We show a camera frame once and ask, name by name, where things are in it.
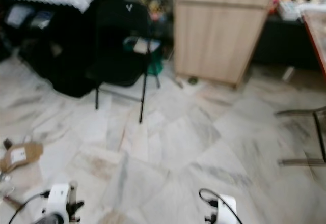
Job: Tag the white flat package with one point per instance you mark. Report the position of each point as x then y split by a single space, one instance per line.
141 46

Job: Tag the black folding chair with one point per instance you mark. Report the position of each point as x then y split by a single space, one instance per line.
119 24

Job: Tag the clear plastic wrap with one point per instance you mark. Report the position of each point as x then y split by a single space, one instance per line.
6 183

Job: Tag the plain black bag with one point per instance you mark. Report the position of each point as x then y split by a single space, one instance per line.
76 76

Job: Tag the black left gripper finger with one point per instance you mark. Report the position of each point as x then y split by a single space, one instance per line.
73 189

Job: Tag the red edged table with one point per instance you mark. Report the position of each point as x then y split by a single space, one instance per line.
317 35

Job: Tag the colourful shelf clutter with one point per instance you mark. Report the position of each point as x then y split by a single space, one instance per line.
153 6

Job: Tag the metal chair frame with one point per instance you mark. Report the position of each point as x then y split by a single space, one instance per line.
298 112

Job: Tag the brown cardboard package white label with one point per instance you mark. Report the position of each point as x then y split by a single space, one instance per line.
23 155

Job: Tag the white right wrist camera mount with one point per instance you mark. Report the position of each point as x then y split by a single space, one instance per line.
227 210

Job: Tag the white storage box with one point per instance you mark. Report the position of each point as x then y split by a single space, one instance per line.
289 10

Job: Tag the black low cabinet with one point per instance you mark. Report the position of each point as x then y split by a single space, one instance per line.
282 43

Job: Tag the black bag with clutter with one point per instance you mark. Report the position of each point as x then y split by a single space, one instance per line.
41 48

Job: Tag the brown cardboard scrap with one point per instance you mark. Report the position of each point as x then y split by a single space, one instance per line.
13 202

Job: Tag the green plastic bag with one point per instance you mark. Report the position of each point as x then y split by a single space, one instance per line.
155 67

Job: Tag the light wooden cabinet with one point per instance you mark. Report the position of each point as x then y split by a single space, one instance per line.
219 33

